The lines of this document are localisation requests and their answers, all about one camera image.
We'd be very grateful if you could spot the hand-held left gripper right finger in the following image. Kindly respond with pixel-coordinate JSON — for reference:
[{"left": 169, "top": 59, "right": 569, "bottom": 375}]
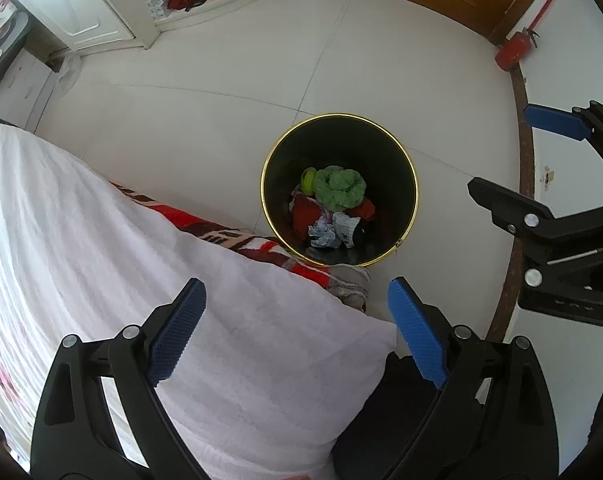
[{"left": 381, "top": 276, "right": 561, "bottom": 480}]

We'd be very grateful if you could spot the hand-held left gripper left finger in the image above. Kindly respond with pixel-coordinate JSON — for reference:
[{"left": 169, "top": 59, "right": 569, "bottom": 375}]
[{"left": 30, "top": 277, "right": 210, "bottom": 480}]

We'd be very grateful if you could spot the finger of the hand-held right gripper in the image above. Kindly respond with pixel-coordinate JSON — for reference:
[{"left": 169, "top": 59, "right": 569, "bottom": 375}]
[
  {"left": 524, "top": 101, "right": 603, "bottom": 186},
  {"left": 467, "top": 176, "right": 603, "bottom": 272}
]

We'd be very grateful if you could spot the bluish paper ball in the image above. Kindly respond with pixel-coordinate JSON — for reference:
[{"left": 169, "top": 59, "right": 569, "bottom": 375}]
[{"left": 331, "top": 211, "right": 363, "bottom": 249}]

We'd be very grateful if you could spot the red sock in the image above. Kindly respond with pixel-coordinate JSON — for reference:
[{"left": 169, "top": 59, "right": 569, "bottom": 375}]
[
  {"left": 291, "top": 195, "right": 325, "bottom": 244},
  {"left": 353, "top": 197, "right": 377, "bottom": 224}
]

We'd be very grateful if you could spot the green fluffy plush toy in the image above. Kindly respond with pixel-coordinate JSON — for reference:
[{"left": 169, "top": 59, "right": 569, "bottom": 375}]
[{"left": 313, "top": 164, "right": 367, "bottom": 213}]

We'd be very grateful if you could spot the yellow-green plush ball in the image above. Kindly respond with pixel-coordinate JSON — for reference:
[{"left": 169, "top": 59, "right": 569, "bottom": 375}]
[{"left": 300, "top": 166, "right": 319, "bottom": 197}]

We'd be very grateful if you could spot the black trash bin gold rim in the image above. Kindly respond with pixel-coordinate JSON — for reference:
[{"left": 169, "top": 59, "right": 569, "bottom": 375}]
[{"left": 260, "top": 113, "right": 421, "bottom": 268}]

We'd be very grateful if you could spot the floral bed sheet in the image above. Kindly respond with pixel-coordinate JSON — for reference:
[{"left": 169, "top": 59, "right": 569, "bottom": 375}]
[{"left": 0, "top": 124, "right": 398, "bottom": 480}]

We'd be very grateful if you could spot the grey striped cloth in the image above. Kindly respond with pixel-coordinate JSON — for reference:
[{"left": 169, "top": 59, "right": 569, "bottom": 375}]
[{"left": 328, "top": 264, "right": 373, "bottom": 314}]

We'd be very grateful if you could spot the red fire extinguisher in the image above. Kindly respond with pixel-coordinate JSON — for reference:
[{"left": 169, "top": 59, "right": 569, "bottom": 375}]
[{"left": 495, "top": 27, "right": 540, "bottom": 70}]

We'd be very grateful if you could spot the red patterned blanket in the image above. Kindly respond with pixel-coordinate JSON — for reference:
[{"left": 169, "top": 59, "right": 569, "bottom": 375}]
[{"left": 108, "top": 180, "right": 333, "bottom": 289}]

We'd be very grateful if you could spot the white floor fan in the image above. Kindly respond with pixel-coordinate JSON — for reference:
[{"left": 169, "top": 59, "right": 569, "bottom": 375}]
[{"left": 53, "top": 54, "right": 83, "bottom": 97}]

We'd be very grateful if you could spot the white drawer unit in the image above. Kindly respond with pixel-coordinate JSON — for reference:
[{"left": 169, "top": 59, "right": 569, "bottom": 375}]
[{"left": 0, "top": 49, "right": 58, "bottom": 132}]

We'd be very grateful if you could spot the dark framed picture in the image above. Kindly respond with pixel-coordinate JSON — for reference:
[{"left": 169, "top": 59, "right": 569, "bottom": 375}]
[{"left": 0, "top": 0, "right": 33, "bottom": 88}]

